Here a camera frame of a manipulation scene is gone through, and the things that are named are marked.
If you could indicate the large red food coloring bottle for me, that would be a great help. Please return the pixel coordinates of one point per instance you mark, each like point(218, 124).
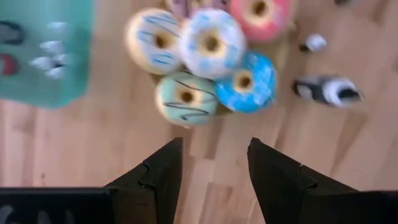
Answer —
point(7, 63)

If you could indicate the large purple food coloring bottle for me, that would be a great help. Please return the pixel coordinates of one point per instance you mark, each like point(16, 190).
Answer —
point(9, 34)

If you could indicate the green donut with black stripes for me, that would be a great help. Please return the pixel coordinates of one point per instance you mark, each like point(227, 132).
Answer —
point(202, 115)

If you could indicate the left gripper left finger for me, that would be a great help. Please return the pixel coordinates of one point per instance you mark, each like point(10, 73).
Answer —
point(149, 193)

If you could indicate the pink frosted donut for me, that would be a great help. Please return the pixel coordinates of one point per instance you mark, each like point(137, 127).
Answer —
point(273, 28)

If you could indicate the large black food coloring bottle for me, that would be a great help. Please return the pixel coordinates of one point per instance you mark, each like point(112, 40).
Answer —
point(314, 91)

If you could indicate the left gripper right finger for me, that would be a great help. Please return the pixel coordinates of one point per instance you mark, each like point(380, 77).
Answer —
point(286, 196)

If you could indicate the small white-capped coloring bottle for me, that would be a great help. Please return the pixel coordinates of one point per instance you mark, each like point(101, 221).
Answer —
point(56, 72)
point(40, 63)

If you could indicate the teal plastic tray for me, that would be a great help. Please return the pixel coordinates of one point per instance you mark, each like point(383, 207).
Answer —
point(71, 87)

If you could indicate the white donut with blue stripes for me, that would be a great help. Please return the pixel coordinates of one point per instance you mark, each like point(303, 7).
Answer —
point(140, 53)

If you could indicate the donut with purple stripes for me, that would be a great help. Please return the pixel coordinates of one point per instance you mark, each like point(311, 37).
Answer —
point(182, 7)

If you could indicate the small red food coloring bottle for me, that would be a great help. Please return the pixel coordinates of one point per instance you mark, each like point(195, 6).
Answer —
point(315, 42)

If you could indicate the blue frosted donut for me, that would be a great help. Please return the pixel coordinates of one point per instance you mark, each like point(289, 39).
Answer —
point(258, 93)

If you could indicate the white donut with blue patches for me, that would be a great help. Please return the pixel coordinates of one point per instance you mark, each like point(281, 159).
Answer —
point(189, 53)

